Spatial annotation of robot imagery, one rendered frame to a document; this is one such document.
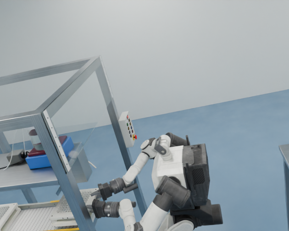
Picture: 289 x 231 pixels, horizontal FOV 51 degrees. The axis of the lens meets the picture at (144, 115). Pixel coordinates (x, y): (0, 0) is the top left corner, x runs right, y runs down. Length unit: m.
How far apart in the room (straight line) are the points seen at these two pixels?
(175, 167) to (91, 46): 3.76
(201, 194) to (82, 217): 0.65
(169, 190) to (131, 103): 3.91
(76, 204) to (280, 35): 4.27
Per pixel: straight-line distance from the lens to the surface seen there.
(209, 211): 1.82
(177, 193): 1.45
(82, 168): 1.89
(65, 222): 1.95
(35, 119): 1.47
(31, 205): 2.32
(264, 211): 3.14
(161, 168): 1.57
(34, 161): 1.79
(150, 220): 1.47
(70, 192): 1.64
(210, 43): 4.98
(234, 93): 5.30
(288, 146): 2.34
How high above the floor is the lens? 2.17
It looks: 24 degrees down
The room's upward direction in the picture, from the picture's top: 15 degrees counter-clockwise
